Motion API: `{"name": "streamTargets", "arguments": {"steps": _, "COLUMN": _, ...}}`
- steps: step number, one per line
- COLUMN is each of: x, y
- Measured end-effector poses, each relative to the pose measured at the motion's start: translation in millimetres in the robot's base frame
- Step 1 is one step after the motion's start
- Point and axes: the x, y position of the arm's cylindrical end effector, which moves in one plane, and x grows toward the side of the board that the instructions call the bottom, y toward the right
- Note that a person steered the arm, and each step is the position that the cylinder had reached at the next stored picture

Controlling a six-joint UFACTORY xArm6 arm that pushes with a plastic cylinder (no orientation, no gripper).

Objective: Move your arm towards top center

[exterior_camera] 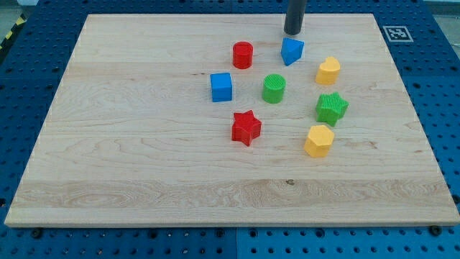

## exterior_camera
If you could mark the red star block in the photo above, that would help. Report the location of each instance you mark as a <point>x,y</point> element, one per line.
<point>246,127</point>

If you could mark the blue cube block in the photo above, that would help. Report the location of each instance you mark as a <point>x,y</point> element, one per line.
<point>221,87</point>

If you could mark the green cylinder block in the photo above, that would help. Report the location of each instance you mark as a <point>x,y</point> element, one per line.
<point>273,88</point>

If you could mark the light wooden board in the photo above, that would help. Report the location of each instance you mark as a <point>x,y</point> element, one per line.
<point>133,138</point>

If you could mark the red cylinder block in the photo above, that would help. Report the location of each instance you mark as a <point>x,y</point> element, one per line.
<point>242,55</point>

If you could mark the yellow hexagon block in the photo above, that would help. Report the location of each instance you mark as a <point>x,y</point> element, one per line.
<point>319,141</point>

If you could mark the blue triangular prism block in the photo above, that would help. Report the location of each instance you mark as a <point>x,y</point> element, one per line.
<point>291,50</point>

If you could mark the green star block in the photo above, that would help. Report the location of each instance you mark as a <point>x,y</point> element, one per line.
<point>330,108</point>

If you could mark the yellow heart block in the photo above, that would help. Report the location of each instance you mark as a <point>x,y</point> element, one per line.
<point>328,72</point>

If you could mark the dark grey cylindrical robot tool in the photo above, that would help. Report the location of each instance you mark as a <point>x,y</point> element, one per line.
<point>294,16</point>

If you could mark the white fiducial marker tag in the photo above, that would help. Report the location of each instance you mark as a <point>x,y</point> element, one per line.
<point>397,33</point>

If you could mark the black bolt front left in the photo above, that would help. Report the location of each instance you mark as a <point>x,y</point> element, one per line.
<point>36,233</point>

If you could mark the black bolt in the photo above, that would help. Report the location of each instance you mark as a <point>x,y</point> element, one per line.
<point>36,233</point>
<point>435,230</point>

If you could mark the black bolt front right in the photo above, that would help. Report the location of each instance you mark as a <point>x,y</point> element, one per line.
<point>435,230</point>

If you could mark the yellow black hazard tape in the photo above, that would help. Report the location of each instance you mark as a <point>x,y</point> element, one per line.
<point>13,33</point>

